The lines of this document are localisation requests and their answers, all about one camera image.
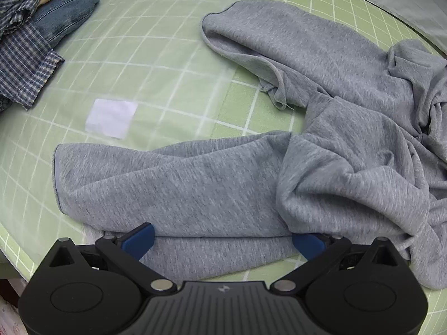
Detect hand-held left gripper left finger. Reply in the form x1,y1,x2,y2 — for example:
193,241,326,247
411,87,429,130
45,222,176,292

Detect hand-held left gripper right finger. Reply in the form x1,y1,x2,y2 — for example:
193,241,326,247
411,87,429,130
270,233,402,292

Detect grey sweatpants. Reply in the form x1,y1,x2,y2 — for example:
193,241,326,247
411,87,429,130
52,0,447,291

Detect white paper patch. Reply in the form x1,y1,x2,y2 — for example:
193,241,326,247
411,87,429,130
85,98,138,141

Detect floral cloth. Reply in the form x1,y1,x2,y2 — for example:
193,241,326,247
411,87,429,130
0,277,30,335

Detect green grid mat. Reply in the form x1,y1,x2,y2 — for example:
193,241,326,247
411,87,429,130
0,0,447,335

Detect translucent plastic sheet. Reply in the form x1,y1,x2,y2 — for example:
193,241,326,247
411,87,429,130
0,0,280,264

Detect blue plaid shirt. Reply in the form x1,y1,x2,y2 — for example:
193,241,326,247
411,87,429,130
0,0,65,111

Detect blue jeans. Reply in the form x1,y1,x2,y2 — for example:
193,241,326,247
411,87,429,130
31,0,107,48

